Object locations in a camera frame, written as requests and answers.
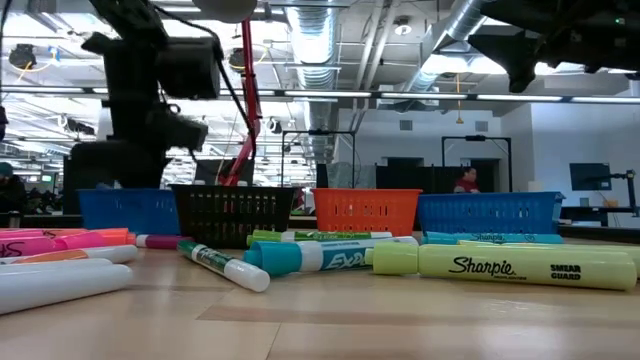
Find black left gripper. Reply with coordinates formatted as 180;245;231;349
79;32;209;190

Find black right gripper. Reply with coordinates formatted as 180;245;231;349
467;0;640;94

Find blue plastic basket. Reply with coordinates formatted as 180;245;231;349
77;188;181;236
417;191;566;236

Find purple capped white marker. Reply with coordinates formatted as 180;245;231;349
135;233;194;250

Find orange highlighter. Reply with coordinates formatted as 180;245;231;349
43;227;137;246

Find dark green Expo marker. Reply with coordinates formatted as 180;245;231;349
177;239;271;294

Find light green Expo marker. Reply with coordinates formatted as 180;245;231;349
246;229;394;247

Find orange capped white marker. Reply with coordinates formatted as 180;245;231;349
0;244;139;265

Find teal Expo marker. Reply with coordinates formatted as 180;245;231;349
243;236;419;278

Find pink Sharpie highlighter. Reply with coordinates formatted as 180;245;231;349
0;232;109;259

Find teal Sharpie highlighter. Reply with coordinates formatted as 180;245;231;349
422;231;565;245

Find yellow Sharpie highlighter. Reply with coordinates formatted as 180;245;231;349
364;241;639;292
457;239;640;279

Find black monitor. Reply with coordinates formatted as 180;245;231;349
194;158;255;187

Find long ceiling light strip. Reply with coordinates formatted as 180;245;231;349
0;85;640;105

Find black plastic basket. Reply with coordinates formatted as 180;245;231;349
169;184;297;250

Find red desk lamp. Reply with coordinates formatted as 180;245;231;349
192;0;264;188

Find dark computer monitor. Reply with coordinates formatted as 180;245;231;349
569;162;612;192

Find person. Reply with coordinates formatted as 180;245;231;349
0;162;29;216
453;166;481;195

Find black partition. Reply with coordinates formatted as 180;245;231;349
375;157;496;195

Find dark background desk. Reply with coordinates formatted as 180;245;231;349
559;205;640;226

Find orange plastic basket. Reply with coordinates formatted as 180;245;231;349
311;188;424;237

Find silver round ventilation duct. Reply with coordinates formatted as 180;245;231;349
399;0;494;96
285;0;346;164

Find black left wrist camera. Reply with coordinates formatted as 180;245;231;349
159;35;224;100

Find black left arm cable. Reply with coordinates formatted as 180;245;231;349
149;2;259;164

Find black metal rig frame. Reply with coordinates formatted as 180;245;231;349
281;129;357;190
441;134;514;194

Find black aluminium table frame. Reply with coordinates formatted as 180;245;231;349
0;213;640;240

